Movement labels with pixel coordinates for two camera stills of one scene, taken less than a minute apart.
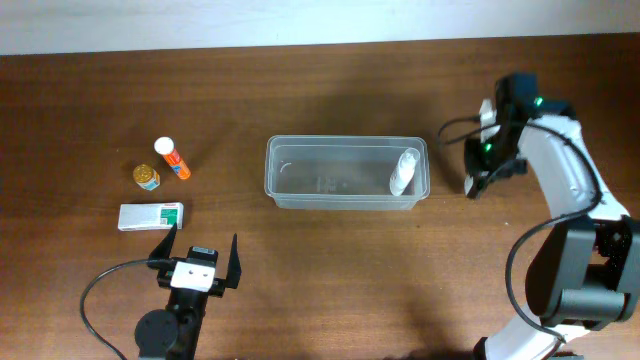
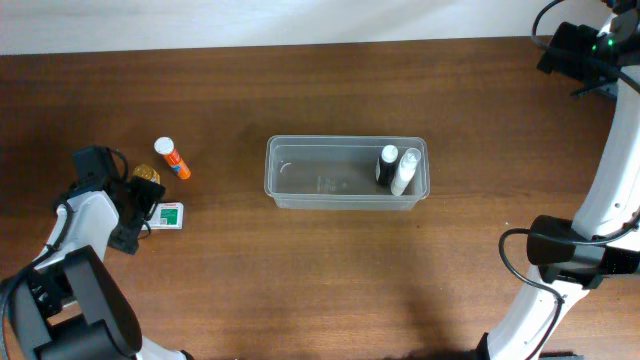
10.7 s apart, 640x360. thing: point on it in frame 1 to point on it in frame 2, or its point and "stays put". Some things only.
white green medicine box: (150, 216) stays put
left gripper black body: (218, 287) to (145, 196)
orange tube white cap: (164, 145) stays put
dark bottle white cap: (470, 187) to (385, 166)
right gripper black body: (486, 157) to (582, 56)
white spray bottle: (403, 171) stays put
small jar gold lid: (146, 177) stays put
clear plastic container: (343, 173) stays put
